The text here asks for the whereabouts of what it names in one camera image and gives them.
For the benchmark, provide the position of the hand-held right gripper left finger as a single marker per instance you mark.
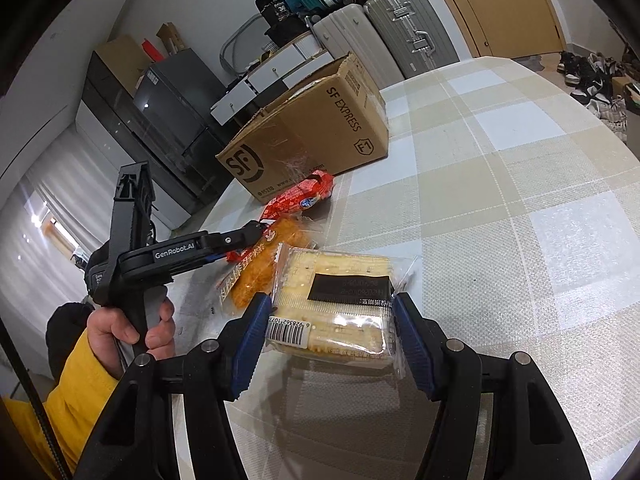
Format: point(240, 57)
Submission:
point(252, 340)

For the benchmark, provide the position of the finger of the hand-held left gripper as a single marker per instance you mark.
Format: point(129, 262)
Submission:
point(235, 237)

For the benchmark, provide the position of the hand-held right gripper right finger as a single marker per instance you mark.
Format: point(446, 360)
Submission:
point(412, 345)

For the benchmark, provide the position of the orange bread packet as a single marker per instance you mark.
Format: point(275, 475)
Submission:
point(250, 280)

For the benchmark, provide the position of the clear cracker packet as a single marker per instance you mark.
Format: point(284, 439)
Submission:
point(340, 320)

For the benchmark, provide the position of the brown cardboard box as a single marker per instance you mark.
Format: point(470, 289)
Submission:
point(300, 135)

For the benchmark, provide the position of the person's left forearm yellow sleeve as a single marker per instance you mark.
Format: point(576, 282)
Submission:
point(75, 410)

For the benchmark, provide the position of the person's left hand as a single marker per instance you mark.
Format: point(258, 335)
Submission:
point(107, 332)

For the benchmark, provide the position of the red snack packet white emblem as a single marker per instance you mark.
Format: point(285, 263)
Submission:
point(295, 200)

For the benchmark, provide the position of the white sheer curtain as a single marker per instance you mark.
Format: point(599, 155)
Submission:
point(30, 240)

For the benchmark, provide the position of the black glass cabinet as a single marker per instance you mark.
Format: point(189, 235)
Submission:
point(107, 110)

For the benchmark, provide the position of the dark grey fridge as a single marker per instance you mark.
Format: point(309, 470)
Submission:
point(170, 95)

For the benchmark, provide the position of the white drawer desk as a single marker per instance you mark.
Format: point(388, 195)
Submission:
point(265, 77)

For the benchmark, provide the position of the oval mirror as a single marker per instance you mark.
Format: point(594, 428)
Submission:
point(240, 40)

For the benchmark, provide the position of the large flat cardboard box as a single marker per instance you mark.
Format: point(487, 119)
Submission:
point(120, 57)

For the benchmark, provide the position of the red paper bag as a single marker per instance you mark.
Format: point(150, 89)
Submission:
point(151, 50)

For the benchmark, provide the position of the brown narrow carton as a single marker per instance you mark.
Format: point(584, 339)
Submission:
point(172, 37)

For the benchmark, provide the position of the black storage box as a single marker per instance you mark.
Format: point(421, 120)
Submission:
point(287, 32)

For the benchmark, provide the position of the black printed bag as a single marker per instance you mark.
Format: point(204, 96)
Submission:
point(272, 10)

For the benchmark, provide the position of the beige suitcase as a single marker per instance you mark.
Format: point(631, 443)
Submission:
point(350, 35)

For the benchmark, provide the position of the silver suitcase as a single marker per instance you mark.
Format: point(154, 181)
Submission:
point(410, 25)

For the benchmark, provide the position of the pile of shoes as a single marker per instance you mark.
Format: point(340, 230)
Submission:
point(590, 90)

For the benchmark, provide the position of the wooden door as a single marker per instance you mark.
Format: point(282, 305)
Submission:
point(500, 0)

